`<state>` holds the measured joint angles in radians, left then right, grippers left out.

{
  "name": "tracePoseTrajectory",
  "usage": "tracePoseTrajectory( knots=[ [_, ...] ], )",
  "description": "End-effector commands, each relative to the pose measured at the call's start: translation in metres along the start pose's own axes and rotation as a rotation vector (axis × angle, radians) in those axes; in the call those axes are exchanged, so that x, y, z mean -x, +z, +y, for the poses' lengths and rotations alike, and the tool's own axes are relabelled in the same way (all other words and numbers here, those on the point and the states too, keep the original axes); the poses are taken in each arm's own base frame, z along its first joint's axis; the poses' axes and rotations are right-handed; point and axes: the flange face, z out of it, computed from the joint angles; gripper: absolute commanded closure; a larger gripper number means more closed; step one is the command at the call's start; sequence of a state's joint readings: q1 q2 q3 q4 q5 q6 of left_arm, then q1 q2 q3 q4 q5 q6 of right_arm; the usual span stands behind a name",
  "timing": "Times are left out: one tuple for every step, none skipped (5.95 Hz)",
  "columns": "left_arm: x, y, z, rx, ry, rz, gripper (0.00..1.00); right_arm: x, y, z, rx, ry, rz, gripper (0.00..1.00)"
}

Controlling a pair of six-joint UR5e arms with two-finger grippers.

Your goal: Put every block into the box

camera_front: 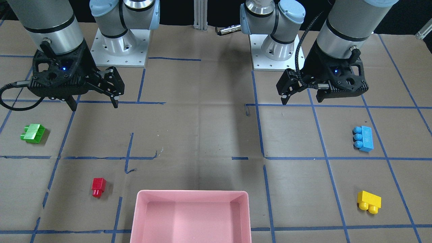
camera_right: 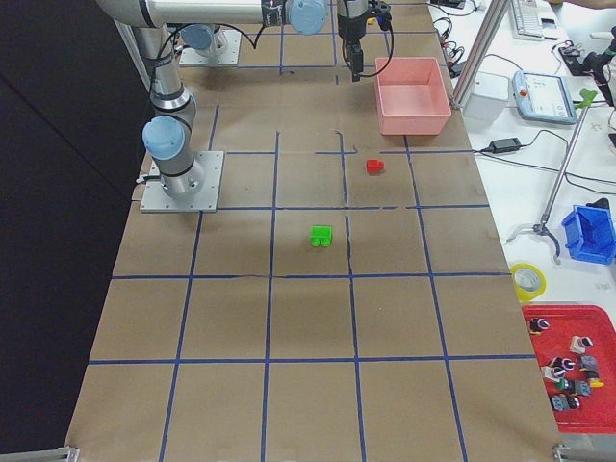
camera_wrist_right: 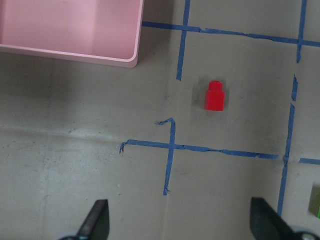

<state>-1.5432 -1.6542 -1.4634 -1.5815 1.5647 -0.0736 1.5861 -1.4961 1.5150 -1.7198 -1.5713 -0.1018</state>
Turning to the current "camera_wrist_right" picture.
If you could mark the red toy block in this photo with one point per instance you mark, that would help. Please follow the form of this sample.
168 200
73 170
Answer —
215 96

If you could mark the green toy block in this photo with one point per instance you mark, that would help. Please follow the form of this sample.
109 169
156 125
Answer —
314 201

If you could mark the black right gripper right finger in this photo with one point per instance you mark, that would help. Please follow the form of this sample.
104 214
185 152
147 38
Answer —
265 223

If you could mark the pink plastic box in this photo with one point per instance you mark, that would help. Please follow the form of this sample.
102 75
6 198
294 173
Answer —
105 32

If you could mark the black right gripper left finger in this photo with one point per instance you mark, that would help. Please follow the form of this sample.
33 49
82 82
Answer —
96 225

